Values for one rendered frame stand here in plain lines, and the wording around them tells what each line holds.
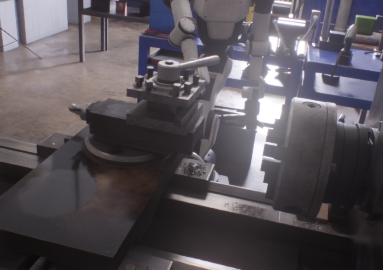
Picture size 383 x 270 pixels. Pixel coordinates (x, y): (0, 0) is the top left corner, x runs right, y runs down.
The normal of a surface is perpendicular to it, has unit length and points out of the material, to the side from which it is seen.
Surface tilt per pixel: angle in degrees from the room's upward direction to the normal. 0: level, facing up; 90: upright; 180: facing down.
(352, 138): 23
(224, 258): 18
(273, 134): 34
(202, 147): 74
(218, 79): 41
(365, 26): 93
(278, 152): 63
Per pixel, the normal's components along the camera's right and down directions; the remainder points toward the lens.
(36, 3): 0.97, 0.18
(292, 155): -0.17, -0.06
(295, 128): -0.07, -0.48
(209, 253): 0.31, -0.85
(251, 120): 0.08, 0.34
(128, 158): 0.15, -0.26
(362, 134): 0.03, -0.77
